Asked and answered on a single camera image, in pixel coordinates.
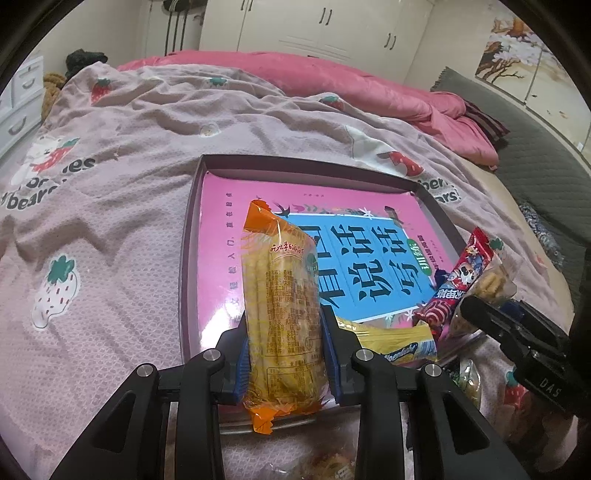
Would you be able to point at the shallow dark cardboard box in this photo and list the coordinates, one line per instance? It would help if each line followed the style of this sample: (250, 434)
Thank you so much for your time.
(191, 258)

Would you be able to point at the pink quilt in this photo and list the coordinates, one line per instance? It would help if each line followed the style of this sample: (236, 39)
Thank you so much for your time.
(323, 78)

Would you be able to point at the red snack packet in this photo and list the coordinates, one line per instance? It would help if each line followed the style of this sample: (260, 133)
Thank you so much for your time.
(455, 281)

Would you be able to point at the dark clothing pile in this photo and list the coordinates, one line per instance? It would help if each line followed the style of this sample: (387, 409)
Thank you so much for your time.
(85, 60)

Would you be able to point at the dark striped hanging garment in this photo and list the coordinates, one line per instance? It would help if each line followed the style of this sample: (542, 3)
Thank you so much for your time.
(178, 27)

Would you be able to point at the dark patterned cloth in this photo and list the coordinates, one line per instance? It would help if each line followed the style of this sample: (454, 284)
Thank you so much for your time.
(542, 235)

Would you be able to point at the dark striped pillow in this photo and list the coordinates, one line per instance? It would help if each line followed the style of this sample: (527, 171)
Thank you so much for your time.
(487, 122)

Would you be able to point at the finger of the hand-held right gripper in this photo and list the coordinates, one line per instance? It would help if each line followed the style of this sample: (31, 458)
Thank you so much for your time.
(489, 321)
(535, 319)

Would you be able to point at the yellow stick snack packet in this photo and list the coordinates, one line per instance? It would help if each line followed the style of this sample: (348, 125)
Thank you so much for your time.
(392, 344)

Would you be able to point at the orange egg roll packet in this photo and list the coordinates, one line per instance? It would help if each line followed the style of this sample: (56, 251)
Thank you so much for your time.
(281, 314)

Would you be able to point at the pink book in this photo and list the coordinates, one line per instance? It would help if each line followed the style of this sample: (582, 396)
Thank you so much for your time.
(231, 221)

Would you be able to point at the blossom tree wall painting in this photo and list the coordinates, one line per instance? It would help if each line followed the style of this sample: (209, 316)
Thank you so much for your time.
(517, 55)

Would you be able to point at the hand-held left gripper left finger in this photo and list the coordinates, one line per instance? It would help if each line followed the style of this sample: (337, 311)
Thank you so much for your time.
(242, 369)

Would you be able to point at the green label clear chip packet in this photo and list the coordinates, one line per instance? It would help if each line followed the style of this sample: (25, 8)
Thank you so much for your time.
(489, 281)

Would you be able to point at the white drawer cabinet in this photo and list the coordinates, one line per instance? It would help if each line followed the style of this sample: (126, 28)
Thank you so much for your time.
(21, 101)

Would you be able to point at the beige bed sheet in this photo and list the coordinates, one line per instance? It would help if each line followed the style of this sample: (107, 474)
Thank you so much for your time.
(491, 184)

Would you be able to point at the pink printed blanket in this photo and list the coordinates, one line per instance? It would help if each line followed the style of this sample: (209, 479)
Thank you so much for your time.
(115, 207)

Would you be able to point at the white wardrobe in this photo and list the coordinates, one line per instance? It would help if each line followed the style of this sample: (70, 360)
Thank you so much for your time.
(300, 32)

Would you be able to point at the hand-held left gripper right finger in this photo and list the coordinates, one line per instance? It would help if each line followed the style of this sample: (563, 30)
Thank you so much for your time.
(332, 360)

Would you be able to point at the yellow knitted cloth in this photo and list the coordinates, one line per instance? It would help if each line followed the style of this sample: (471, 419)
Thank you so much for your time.
(51, 92)

